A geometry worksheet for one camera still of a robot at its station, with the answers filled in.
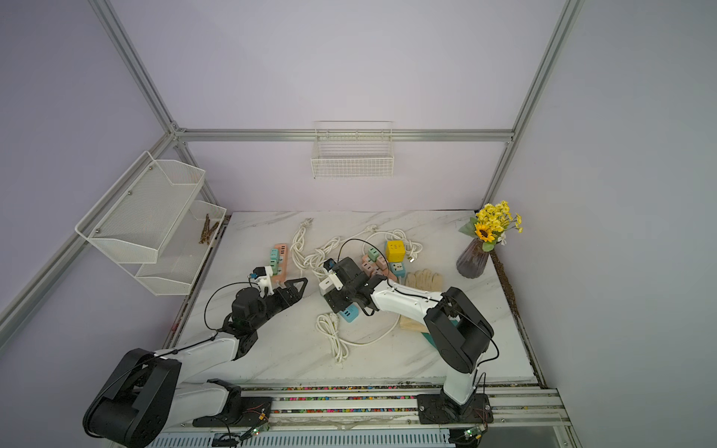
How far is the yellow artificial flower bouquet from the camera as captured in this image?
826 millimetres

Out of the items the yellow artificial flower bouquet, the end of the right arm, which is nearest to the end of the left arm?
the end of the right arm

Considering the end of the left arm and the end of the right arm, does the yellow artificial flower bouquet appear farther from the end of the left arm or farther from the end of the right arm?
the end of the left arm
